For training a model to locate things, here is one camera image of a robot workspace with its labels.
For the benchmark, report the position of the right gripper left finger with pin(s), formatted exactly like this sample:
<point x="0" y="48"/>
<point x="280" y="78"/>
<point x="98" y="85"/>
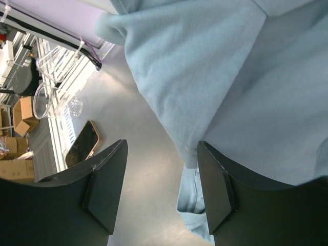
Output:
<point x="77" y="206"/>

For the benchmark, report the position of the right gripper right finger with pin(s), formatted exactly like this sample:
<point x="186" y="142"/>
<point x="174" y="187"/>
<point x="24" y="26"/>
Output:
<point x="246" y="208"/>

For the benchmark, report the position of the blue-grey t shirt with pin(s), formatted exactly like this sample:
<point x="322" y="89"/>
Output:
<point x="248" y="77"/>

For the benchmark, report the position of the large cardboard box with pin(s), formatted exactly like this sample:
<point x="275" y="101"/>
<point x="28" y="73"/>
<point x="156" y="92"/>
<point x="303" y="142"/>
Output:
<point x="16" y="160"/>

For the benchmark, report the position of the smartphone with tan case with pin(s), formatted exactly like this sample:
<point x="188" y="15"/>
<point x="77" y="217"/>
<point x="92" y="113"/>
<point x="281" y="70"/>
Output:
<point x="84" y="145"/>

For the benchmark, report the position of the open cardboard box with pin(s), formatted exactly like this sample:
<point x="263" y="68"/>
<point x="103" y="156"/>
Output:
<point x="24" y="119"/>

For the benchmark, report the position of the clear plastic cup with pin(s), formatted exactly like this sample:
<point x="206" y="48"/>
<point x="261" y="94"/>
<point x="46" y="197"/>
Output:
<point x="53" y="102"/>

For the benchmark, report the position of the clear plastic container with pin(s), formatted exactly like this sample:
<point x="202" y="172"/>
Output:
<point x="57" y="63"/>

